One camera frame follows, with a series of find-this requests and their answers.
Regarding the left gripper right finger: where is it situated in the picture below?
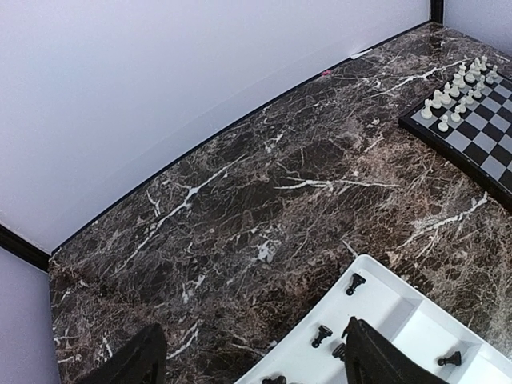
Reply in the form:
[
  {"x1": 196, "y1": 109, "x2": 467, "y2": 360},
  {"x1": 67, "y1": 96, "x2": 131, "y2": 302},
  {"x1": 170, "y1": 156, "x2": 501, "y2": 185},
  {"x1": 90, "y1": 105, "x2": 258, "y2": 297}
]
[{"x1": 343, "y1": 317, "x2": 446, "y2": 384}]

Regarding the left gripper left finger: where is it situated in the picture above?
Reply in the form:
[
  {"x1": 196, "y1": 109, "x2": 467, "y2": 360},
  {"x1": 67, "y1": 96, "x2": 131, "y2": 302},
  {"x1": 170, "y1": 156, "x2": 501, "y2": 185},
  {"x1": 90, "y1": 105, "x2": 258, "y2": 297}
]
[{"x1": 77, "y1": 323, "x2": 166, "y2": 384}]

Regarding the white plastic tray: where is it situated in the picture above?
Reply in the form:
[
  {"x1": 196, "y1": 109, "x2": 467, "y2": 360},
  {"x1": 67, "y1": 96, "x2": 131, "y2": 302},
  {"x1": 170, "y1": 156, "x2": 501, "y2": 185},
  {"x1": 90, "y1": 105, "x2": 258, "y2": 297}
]
[{"x1": 239, "y1": 254, "x2": 511, "y2": 383}]

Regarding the black grey chessboard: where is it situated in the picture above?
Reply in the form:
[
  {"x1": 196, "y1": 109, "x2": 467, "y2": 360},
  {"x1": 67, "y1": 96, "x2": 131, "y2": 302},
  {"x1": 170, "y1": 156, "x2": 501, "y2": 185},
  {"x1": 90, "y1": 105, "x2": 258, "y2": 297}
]
[{"x1": 398, "y1": 73, "x2": 511, "y2": 210}]

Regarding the black chess pieces right cluster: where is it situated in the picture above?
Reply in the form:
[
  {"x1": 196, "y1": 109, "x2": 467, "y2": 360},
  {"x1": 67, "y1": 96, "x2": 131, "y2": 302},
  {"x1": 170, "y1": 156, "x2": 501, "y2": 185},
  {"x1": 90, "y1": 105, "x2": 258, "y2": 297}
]
[{"x1": 246, "y1": 268, "x2": 467, "y2": 383}]

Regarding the white chess pieces row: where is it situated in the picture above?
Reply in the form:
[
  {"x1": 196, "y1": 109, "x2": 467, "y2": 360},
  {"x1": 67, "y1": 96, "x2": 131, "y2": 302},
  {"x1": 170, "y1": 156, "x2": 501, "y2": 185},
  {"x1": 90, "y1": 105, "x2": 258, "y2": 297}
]
[{"x1": 411, "y1": 55, "x2": 511, "y2": 137}]

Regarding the left black frame post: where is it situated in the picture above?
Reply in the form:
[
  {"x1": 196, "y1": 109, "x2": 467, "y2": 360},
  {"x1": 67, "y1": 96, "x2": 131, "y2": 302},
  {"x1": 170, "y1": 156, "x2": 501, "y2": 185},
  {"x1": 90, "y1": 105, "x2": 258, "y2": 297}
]
[{"x1": 0, "y1": 225, "x2": 50, "y2": 272}]

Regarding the black frame post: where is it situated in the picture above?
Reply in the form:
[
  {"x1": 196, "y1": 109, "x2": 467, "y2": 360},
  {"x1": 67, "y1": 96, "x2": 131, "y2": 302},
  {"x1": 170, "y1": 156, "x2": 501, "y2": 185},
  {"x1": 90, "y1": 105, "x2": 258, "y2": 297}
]
[
  {"x1": 0, "y1": 225, "x2": 50, "y2": 272},
  {"x1": 430, "y1": 0, "x2": 445, "y2": 25}
]

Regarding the right black frame post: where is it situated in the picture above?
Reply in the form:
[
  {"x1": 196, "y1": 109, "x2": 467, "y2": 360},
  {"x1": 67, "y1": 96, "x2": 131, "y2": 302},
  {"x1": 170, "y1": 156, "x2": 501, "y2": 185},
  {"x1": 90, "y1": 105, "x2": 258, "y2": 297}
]
[{"x1": 430, "y1": 0, "x2": 445, "y2": 25}]

